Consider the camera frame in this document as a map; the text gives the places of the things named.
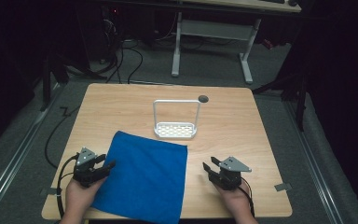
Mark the person's left hand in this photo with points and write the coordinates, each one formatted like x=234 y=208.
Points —
x=79 y=199

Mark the white plastic rack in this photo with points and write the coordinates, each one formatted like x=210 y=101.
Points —
x=175 y=130

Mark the grey tape strip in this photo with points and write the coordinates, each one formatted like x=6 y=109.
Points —
x=282 y=187
x=49 y=191

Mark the metal floor rail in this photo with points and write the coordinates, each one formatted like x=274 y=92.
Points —
x=313 y=168
x=15 y=155

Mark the small red object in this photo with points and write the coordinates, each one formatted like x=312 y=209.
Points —
x=268 y=44

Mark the white-legged wooden desk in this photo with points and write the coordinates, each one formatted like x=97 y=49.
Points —
x=217 y=31

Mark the person's right hand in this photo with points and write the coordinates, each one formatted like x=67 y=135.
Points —
x=237 y=200

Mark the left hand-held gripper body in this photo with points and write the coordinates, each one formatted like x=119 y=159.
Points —
x=86 y=174

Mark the black computer tower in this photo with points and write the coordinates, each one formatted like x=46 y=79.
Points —
x=99 y=31

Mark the black metal stand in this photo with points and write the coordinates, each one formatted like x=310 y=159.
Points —
x=46 y=84
x=300 y=102

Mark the blue cloth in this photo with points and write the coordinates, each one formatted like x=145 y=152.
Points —
x=146 y=177

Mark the round black table grommet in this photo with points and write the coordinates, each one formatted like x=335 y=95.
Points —
x=203 y=99

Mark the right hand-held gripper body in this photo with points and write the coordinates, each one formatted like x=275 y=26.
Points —
x=228 y=177

